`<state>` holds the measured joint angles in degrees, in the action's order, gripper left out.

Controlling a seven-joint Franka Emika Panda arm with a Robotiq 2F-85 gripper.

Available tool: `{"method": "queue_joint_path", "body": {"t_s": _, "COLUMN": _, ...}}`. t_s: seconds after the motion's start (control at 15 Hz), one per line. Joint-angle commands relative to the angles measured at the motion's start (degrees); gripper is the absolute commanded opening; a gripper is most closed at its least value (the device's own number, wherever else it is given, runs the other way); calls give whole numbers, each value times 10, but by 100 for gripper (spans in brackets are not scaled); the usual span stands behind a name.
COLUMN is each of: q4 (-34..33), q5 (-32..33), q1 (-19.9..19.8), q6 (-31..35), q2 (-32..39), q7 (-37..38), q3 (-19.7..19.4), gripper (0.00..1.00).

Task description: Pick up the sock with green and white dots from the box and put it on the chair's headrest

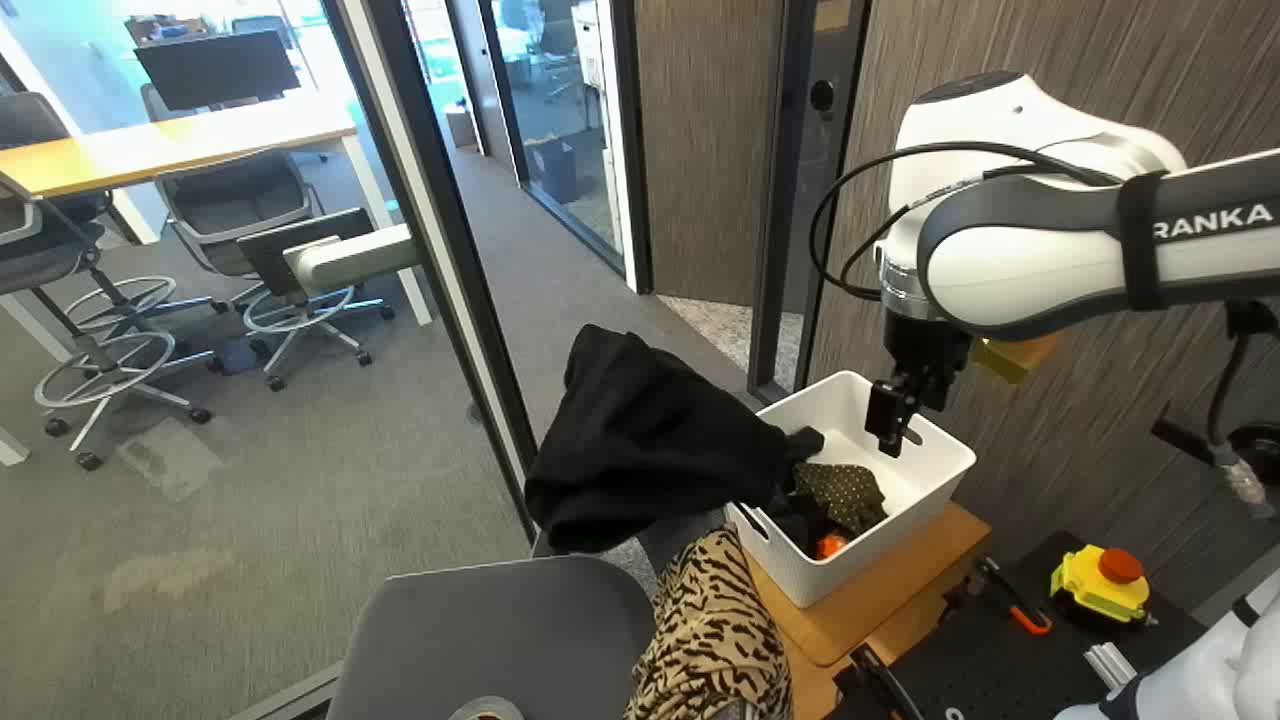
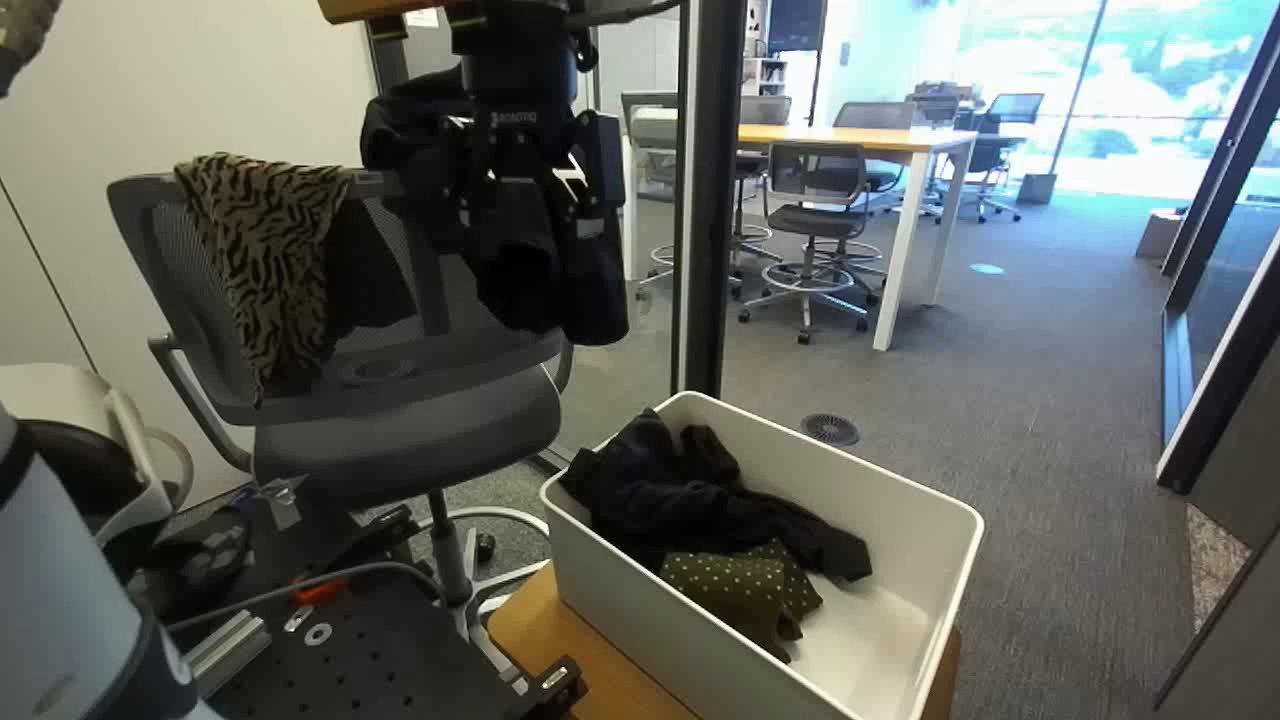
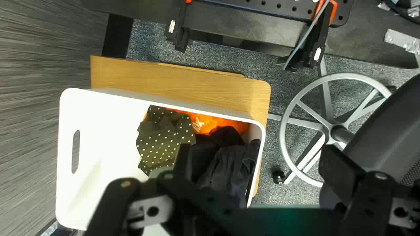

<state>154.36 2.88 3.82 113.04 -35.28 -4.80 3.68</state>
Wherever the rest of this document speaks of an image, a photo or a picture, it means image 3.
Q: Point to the white plastic storage box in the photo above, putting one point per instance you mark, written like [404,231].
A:
[97,134]

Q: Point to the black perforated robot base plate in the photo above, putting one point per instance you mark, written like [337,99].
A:
[319,15]

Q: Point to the black clothes in box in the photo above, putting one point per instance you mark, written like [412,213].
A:
[221,162]

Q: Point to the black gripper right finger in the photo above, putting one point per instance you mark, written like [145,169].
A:
[370,203]

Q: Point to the grey office chair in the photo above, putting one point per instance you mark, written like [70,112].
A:
[380,134]

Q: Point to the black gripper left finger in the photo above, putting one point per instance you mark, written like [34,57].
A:
[130,207]

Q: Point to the orange cloth in box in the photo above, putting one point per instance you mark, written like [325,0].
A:
[204,125]

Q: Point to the green white-dotted sock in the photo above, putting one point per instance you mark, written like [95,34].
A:
[160,135]

